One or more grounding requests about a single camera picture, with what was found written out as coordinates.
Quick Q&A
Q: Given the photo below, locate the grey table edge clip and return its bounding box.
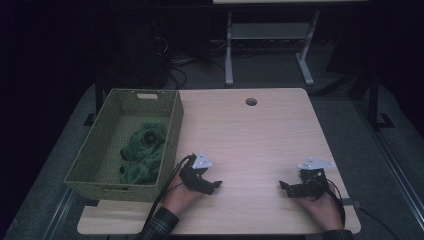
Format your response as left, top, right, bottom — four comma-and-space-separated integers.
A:
336, 197, 363, 210

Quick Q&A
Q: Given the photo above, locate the person's right hand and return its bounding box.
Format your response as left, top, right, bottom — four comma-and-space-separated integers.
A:
294, 182, 345, 232

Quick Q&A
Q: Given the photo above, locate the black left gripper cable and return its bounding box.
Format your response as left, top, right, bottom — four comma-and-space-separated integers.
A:
141, 153, 198, 234

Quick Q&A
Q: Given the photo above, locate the green fleece cloth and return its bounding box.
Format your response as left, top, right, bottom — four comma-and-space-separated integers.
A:
119, 119, 168, 186

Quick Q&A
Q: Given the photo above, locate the aluminium floor rail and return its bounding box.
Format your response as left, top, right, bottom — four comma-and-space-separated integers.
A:
353, 99, 424, 222
42, 186, 78, 240

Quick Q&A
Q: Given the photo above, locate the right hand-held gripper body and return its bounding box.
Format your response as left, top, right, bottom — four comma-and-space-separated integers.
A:
286, 156, 336, 202

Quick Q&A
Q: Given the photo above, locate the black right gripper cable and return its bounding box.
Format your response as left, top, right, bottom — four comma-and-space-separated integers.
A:
324, 178, 348, 228

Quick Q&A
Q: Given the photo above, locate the person's left hand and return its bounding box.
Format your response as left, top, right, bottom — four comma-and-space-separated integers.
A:
162, 173, 205, 216

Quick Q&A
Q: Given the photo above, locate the green woven basket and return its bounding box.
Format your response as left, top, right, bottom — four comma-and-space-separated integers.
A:
63, 87, 185, 203

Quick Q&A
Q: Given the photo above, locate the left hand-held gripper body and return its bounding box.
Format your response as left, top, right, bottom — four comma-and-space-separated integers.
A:
178, 150, 214, 194

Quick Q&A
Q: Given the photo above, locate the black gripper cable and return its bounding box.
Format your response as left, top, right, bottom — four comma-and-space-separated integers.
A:
324, 178, 348, 228
141, 153, 198, 234

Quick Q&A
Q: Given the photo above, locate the thin black floor cable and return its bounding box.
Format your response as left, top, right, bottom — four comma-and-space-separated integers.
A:
358, 206, 401, 240

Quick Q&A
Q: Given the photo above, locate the black stand post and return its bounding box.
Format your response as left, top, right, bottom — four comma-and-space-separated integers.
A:
349, 69, 396, 130

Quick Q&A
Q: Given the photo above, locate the black floor cable bundle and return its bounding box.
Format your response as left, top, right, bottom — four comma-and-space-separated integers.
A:
153, 36, 228, 90

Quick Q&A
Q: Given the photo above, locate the grey metal frame desk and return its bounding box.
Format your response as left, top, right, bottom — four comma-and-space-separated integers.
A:
212, 0, 368, 88

